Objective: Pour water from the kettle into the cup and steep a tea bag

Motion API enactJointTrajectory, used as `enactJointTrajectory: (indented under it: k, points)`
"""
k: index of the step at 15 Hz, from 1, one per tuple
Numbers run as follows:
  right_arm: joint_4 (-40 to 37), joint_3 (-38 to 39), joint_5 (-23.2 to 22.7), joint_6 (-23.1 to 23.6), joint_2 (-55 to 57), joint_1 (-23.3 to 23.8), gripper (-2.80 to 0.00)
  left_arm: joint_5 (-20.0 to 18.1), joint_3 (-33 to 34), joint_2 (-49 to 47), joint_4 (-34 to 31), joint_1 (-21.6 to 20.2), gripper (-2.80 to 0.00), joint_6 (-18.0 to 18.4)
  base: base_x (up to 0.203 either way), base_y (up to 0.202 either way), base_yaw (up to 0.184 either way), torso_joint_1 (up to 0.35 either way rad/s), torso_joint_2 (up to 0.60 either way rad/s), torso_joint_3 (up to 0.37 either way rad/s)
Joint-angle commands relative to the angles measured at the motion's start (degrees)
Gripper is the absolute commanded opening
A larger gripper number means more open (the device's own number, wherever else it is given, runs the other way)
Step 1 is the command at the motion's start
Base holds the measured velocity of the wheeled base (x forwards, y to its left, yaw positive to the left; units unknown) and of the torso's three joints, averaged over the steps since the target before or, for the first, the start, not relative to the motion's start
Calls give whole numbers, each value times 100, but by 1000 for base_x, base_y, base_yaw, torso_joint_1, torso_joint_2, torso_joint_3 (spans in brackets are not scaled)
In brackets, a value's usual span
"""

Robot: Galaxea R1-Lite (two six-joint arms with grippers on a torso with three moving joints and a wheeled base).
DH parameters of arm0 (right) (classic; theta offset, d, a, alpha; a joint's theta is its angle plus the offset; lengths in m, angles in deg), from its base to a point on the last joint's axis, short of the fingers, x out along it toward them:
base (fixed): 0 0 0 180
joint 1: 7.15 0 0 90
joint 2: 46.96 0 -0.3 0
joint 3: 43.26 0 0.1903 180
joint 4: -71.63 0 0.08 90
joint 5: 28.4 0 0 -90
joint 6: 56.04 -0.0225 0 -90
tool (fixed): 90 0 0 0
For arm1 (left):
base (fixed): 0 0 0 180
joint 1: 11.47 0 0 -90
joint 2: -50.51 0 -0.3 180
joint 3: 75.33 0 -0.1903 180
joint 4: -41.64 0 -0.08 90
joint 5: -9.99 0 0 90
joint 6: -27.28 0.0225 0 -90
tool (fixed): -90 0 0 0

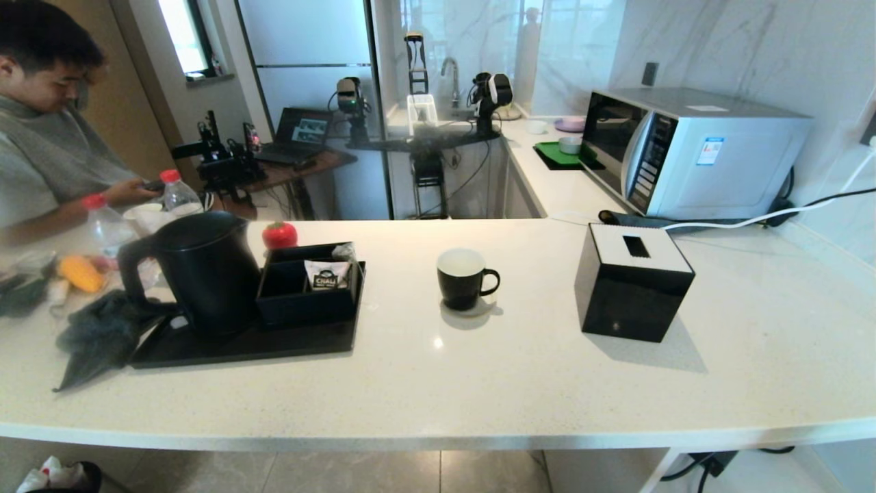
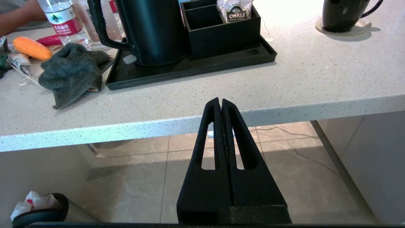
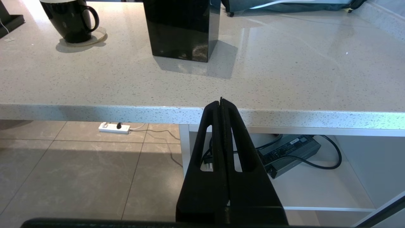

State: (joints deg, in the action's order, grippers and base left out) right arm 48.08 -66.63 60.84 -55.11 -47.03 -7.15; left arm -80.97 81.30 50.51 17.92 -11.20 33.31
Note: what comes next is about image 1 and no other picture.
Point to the black electric kettle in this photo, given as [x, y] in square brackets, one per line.
[205, 274]

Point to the translucent white plastic cup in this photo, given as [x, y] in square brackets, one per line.
[147, 216]

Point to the black rectangular serving tray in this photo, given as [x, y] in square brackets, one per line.
[239, 346]

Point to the white refrigerator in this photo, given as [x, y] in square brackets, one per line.
[308, 41]

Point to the green and black tray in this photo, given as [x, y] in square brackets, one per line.
[553, 154]

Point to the white crumpled paper trash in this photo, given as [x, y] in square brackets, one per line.
[51, 472]

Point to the white translucent basket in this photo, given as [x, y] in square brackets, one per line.
[422, 104]

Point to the clear water bottle red cap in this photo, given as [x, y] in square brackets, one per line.
[109, 229]
[181, 198]

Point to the dark grey cloth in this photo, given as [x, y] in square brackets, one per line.
[102, 335]

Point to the black wall socket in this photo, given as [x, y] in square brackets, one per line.
[870, 130]
[650, 74]

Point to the small white cup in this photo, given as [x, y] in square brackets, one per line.
[536, 127]

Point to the black teleoperation rig stand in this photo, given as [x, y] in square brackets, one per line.
[428, 170]

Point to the person in grey shirt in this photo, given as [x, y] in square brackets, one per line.
[41, 157]

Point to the grey power adapter brick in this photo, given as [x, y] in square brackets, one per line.
[715, 463]

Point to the small grey bowl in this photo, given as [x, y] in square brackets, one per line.
[569, 145]

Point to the window with dark frame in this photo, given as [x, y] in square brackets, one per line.
[181, 34]

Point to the white tea bag packet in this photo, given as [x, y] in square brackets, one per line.
[326, 277]

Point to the red tomato shaped toy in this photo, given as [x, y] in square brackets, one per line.
[279, 235]

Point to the chrome kitchen faucet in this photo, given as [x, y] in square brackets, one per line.
[455, 87]

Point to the black tissue box white lid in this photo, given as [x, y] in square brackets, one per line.
[629, 301]

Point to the black mug white inside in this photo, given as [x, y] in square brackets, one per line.
[460, 287]

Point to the purple plate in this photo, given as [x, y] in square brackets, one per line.
[569, 124]

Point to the brown wooden desk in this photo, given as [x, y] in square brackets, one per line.
[321, 164]

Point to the black trash bin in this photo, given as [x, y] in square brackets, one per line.
[90, 479]

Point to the black tea organizer box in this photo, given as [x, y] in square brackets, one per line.
[301, 311]

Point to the black laptop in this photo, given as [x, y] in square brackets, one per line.
[304, 130]

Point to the silver microwave oven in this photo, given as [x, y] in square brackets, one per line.
[725, 164]

